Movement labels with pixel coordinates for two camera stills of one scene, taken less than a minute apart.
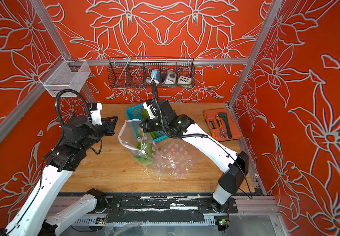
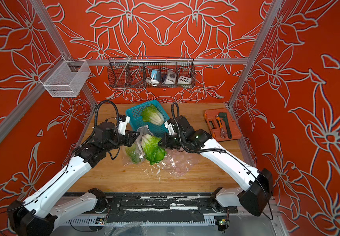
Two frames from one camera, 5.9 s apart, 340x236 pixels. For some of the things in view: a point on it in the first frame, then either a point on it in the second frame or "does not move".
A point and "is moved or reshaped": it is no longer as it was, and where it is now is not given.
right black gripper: [148, 127] to [165, 139]
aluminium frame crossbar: [98, 62] does not move
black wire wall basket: [151, 72] does not move
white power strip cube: [184, 80] does not move
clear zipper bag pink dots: [173, 159] is moved or reshaped
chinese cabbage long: [145, 148] to [134, 153]
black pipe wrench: [224, 115] does not move
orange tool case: [221, 125] does not move
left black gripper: [110, 127] to [129, 135]
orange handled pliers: [218, 121] does not move
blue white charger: [157, 75] does not move
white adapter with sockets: [171, 77] does not move
